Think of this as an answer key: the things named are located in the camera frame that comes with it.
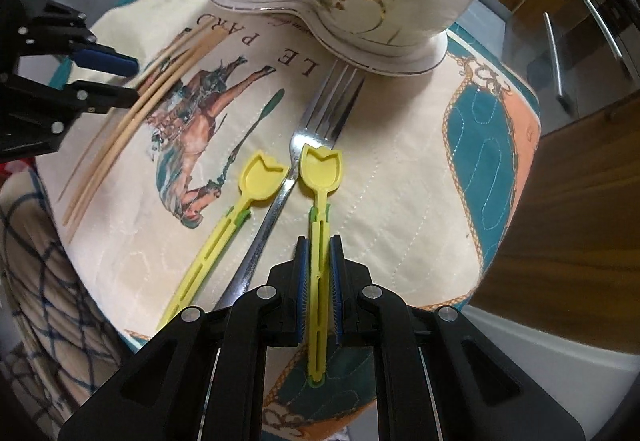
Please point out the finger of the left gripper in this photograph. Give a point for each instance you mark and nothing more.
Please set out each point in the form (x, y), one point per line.
(96, 97)
(111, 63)

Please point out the yellow plastic tulip spoon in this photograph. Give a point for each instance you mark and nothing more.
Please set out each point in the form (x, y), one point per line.
(322, 172)

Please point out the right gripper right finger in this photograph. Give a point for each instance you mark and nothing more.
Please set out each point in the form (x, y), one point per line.
(436, 375)

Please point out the silver metal fork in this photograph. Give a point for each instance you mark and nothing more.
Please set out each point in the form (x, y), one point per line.
(321, 125)

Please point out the quilted horse print table mat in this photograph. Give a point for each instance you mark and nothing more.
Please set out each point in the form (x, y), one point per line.
(434, 164)

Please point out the wooden kitchen cabinets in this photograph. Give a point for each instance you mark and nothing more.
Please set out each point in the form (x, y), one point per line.
(570, 262)

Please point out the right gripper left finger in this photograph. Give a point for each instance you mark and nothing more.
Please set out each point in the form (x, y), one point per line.
(201, 377)

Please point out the built-in steel oven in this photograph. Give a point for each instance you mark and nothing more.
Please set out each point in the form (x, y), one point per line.
(578, 56)

